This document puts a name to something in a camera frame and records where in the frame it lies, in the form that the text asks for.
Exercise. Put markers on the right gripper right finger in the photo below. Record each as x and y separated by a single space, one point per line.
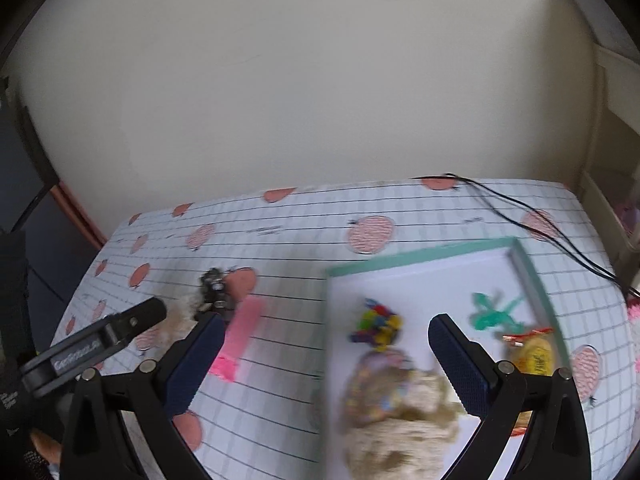
555 443

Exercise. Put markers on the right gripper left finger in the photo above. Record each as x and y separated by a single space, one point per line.
96 442

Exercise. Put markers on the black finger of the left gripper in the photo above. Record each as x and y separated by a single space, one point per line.
92 345

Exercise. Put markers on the yellow snack packet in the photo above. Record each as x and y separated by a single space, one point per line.
532 352

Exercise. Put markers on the cream knitted cloth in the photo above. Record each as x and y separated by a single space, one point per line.
413 442

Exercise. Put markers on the black toy car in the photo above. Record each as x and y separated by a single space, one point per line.
215 296

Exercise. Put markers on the bag with cream knit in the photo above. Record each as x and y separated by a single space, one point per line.
377 388

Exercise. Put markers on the pink hair comb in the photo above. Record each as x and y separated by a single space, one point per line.
237 338

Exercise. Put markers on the green plastic figure toy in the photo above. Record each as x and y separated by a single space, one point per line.
489 315

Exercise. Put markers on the white tray with teal rim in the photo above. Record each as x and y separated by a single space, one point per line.
418 286

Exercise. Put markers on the colourful yellow block toy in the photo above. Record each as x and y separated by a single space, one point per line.
378 327

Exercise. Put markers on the grid tablecloth with pomegranates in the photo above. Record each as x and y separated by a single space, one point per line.
282 242

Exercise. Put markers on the cream wooden shelf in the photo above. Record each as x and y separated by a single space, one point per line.
609 186

